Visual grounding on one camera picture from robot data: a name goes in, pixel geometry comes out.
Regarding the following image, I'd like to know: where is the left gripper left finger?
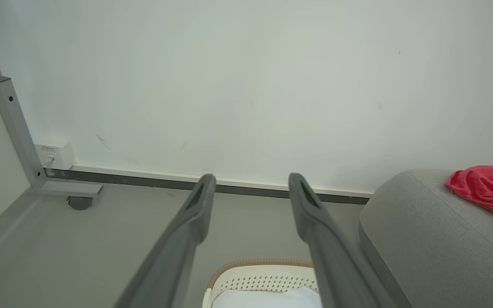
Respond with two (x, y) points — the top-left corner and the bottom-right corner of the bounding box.
(113, 173), (217, 308)

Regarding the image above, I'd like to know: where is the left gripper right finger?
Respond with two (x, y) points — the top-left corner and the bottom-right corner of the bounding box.
(288, 172), (385, 308)

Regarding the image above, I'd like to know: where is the red garment with white trim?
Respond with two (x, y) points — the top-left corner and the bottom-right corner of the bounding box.
(444, 165), (493, 221)

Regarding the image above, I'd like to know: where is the beige perforated laundry basket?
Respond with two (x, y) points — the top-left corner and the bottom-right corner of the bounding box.
(201, 258), (322, 308)

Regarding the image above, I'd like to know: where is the white and dark baseboard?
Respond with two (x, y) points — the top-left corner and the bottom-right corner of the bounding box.
(45, 164), (374, 205)

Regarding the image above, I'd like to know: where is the grey fabric sofa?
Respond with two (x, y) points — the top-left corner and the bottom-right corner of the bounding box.
(359, 168), (493, 308)

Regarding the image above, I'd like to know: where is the grey caster wheel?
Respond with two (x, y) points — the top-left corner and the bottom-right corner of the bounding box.
(67, 196), (93, 211)

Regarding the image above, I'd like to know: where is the white wall socket box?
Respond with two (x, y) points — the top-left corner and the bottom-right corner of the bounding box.
(34, 140), (76, 171)

